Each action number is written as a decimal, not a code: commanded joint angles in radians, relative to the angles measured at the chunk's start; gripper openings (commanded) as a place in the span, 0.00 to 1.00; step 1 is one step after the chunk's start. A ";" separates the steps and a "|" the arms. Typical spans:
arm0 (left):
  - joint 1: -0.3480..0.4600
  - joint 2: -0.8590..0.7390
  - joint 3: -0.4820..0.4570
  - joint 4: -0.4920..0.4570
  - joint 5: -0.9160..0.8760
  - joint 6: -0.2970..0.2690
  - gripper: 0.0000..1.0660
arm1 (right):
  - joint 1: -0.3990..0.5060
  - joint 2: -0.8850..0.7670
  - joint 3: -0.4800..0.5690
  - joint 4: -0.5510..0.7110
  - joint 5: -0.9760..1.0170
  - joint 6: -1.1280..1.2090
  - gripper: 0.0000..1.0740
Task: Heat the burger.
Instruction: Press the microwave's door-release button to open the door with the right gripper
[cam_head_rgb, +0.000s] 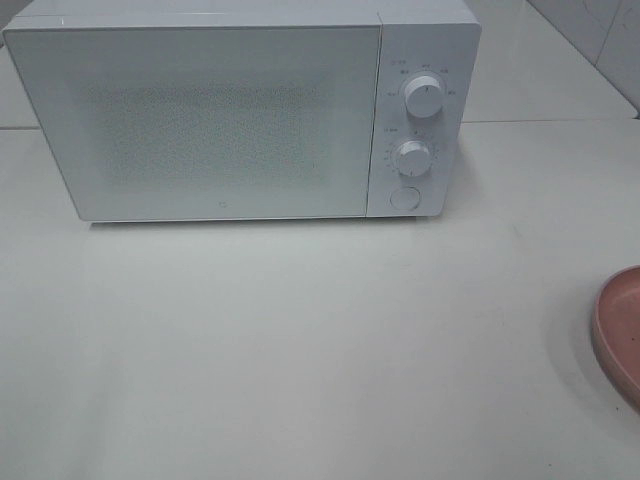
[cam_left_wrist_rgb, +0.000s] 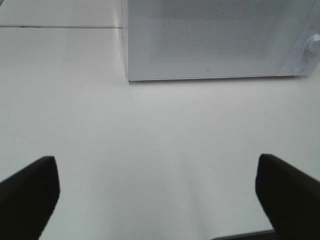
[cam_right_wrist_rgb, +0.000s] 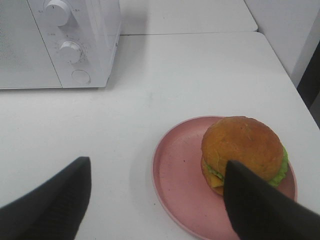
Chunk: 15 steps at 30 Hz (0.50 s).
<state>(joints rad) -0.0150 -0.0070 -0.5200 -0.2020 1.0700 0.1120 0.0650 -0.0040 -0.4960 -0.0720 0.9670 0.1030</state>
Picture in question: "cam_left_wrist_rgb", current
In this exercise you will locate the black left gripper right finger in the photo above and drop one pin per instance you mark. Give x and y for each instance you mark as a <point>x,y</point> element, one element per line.
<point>289,197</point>

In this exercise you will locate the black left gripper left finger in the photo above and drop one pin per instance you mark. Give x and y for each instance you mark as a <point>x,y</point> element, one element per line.
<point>28,199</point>

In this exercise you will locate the round white door button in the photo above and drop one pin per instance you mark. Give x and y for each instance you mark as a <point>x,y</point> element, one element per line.
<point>300,66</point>

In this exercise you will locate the white lower microwave knob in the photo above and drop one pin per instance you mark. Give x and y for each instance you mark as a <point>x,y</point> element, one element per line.
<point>313,44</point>

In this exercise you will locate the white microwave oven body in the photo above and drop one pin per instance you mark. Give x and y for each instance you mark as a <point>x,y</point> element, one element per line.
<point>300,50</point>

